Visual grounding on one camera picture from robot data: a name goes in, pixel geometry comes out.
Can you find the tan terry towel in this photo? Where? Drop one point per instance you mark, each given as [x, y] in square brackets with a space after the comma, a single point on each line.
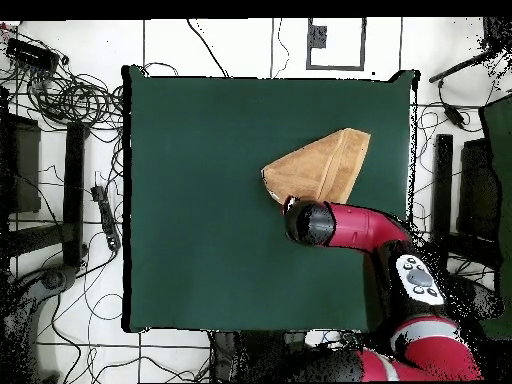
[316, 168]

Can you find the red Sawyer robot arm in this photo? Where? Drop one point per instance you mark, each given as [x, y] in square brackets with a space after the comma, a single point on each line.
[360, 228]

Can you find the dark green table cloth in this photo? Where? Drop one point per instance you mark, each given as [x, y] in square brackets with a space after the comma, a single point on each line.
[192, 180]

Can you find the black upright bar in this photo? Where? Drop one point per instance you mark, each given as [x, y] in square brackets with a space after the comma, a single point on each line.
[74, 192]
[442, 188]

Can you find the dark grey square plate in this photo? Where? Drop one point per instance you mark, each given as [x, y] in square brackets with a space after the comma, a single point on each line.
[317, 36]

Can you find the black power strip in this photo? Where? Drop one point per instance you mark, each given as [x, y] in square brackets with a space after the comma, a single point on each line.
[106, 216]

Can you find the black power adapter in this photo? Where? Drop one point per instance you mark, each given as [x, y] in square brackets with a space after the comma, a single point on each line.
[454, 116]

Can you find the dark box panel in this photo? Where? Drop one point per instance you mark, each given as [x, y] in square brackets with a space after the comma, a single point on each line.
[24, 168]
[478, 188]

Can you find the dark stand base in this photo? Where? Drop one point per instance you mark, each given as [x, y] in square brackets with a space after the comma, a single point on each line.
[480, 300]
[52, 278]

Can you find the black tripod boom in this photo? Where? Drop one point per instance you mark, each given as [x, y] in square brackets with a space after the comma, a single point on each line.
[460, 66]

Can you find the grey square frame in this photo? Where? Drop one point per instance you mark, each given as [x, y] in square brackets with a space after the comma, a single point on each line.
[336, 67]

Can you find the black network switch box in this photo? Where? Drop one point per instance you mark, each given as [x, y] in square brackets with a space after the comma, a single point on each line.
[30, 54]

